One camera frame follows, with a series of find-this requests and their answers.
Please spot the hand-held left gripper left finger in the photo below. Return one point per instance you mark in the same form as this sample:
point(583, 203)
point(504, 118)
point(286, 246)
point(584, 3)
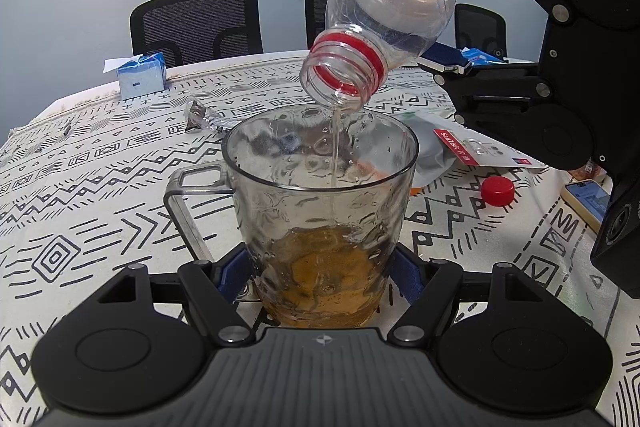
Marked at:
point(234, 274)

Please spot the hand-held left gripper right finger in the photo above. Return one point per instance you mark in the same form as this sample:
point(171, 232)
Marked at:
point(406, 279)

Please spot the clear glass mug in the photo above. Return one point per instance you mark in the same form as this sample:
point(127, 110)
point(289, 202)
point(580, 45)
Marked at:
point(280, 217)

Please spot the red bottle cap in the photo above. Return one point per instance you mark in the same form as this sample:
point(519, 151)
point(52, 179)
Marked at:
point(497, 191)

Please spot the clear plastic bottle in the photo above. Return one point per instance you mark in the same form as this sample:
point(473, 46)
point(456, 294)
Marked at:
point(395, 2)

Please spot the blue and pink tissue pack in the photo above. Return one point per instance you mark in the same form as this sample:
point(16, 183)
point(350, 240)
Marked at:
point(482, 55)

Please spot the black mesh office chair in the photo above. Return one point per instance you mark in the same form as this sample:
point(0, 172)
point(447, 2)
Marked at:
point(195, 27)
point(477, 29)
point(316, 17)

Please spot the white card package red label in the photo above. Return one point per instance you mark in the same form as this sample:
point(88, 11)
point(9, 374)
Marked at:
point(500, 152)

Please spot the smartphone with tan case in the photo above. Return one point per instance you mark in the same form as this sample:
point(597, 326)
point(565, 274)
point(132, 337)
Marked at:
point(587, 204)

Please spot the patterned white tablecloth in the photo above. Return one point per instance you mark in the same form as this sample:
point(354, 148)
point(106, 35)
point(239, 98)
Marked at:
point(100, 187)

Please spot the clear plastic wrapper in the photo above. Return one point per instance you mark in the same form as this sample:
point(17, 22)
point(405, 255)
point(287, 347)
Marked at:
point(200, 117)

